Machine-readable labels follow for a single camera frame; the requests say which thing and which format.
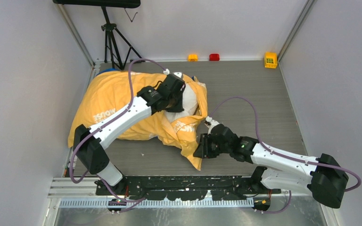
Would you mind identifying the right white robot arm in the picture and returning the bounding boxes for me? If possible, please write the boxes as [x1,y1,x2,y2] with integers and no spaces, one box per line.
[193,124,349,209]

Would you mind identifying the white pillow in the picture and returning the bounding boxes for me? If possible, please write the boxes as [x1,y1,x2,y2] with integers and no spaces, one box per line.
[164,84,198,123]

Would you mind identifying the yellow green toy block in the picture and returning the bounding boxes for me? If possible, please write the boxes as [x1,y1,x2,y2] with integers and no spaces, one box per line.
[264,52,278,69]

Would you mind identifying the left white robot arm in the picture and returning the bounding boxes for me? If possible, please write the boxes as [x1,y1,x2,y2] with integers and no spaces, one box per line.
[71,72,185,195]

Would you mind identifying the small yellow toy block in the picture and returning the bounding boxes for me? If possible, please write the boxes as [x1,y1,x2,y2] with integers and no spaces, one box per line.
[187,54,198,62]

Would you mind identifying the blue cloth piece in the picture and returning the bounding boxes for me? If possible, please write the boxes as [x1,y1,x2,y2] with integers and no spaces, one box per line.
[96,69,113,76]

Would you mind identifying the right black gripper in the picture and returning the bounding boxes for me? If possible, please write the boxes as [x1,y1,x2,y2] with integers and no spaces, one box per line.
[193,133,231,158]

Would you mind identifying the orange pillowcase with white print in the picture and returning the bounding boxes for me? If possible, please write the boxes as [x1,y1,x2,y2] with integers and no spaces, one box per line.
[67,71,208,170]

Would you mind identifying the white slotted cable duct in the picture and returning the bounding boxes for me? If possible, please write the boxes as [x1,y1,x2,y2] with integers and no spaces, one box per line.
[59,198,254,208]

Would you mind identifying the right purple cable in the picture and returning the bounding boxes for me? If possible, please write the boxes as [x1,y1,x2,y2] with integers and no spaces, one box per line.
[205,96,362,215]

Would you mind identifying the red toy block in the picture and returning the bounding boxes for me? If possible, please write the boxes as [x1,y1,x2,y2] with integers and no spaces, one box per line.
[209,53,220,61]

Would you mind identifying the black panel on tripod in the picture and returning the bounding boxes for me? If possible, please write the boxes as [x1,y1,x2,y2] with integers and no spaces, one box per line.
[53,0,141,8]

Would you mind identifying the black tripod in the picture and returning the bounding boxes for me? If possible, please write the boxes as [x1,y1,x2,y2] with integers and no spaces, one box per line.
[101,6,142,70]

